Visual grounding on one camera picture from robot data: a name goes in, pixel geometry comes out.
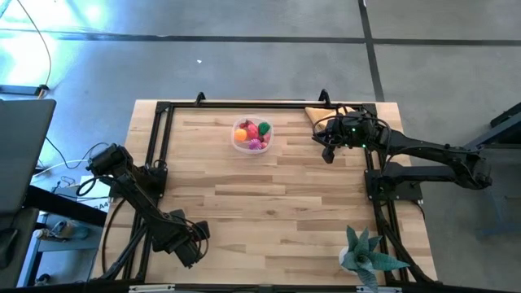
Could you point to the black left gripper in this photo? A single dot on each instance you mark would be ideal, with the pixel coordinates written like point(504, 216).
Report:
point(179, 244)

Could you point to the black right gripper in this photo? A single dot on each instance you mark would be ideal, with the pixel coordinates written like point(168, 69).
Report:
point(346, 130)

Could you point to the green toy bell pepper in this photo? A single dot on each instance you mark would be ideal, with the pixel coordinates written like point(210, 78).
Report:
point(264, 128)

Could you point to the purple white toy onion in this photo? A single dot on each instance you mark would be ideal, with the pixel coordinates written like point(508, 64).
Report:
point(255, 144)

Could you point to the large red toy tomato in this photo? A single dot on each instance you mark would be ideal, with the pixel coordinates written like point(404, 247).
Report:
point(252, 131)

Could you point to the orange toy fruit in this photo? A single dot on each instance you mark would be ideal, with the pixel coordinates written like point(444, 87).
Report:
point(240, 135)

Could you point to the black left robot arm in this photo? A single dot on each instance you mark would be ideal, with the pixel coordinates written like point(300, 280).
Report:
point(130, 191)

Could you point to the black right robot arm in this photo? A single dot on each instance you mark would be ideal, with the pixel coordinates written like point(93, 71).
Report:
point(427, 150)

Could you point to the clear plastic tupperware container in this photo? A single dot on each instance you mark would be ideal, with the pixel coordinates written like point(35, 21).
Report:
point(236, 147)

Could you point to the folded yellow towel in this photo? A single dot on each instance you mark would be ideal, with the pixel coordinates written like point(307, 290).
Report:
point(317, 116)

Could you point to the white plant pot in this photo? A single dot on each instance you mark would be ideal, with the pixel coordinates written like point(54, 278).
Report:
point(344, 254)

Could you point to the green artificial succulent plant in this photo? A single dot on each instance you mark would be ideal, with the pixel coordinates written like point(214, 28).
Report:
point(362, 256)

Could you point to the dark metal stand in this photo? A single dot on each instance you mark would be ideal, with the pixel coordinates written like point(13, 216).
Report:
point(500, 122)

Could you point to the large grey panel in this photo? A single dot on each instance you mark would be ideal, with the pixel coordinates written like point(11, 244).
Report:
point(24, 154)

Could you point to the black frame hook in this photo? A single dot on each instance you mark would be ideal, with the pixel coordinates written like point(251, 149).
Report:
point(200, 98)
point(324, 97)

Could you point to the black metal table frame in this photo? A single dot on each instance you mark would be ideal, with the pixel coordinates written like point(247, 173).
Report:
point(244, 105)

